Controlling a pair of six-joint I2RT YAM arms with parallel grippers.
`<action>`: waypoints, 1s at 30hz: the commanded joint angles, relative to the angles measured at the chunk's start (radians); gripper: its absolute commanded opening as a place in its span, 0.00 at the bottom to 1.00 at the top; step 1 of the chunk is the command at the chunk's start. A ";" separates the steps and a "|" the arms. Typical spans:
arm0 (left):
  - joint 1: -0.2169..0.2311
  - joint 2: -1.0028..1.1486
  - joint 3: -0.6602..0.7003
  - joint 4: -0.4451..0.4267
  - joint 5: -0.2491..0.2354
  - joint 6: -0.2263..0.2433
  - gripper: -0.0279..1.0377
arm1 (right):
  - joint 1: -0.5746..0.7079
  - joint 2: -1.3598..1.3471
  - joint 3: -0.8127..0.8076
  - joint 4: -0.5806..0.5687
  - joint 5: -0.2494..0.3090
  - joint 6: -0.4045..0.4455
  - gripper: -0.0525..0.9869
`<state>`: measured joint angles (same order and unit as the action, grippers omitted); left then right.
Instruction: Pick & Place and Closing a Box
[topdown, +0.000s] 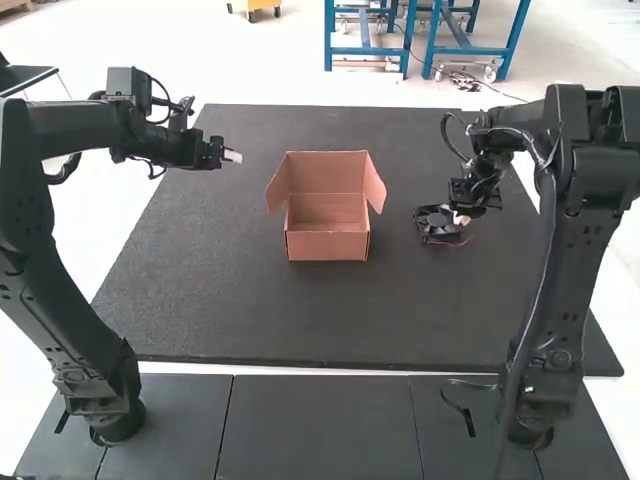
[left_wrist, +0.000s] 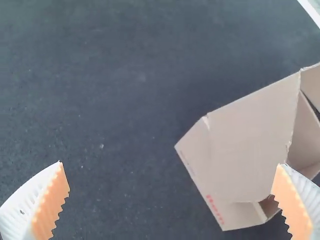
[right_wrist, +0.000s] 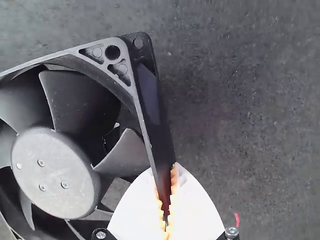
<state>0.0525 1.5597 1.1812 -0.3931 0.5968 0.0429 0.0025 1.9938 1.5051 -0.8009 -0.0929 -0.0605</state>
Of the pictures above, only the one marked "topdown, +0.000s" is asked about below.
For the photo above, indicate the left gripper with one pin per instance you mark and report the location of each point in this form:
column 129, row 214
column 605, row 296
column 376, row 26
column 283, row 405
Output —
column 192, row 150

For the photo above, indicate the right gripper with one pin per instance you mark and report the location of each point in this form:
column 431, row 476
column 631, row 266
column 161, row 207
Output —
column 475, row 197

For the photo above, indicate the black square fan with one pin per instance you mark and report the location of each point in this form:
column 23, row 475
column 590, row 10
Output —
column 434, row 222

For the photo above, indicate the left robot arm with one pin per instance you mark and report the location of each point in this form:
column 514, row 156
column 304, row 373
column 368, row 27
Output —
column 30, row 240

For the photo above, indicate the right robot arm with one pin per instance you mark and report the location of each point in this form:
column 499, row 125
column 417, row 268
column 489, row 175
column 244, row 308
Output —
column 585, row 260

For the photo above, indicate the cardboard box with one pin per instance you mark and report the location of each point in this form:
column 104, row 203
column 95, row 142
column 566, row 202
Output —
column 325, row 220

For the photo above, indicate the black mat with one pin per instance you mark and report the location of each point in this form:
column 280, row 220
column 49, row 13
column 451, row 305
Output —
column 210, row 280

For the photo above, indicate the yellow cart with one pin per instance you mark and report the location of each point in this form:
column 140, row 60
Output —
column 257, row 6

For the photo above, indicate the dark base panel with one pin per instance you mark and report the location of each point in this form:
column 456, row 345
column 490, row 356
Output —
column 595, row 450
column 165, row 420
column 320, row 430

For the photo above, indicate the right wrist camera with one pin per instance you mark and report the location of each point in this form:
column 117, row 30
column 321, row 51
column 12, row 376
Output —
column 489, row 167

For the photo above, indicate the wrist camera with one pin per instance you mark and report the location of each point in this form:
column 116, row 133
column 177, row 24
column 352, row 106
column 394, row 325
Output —
column 121, row 85
column 489, row 167

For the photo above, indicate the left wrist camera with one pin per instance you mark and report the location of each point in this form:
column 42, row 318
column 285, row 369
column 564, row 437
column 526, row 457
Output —
column 121, row 85

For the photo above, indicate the blue metal frame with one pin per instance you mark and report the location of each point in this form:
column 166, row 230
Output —
column 470, row 49
column 367, row 50

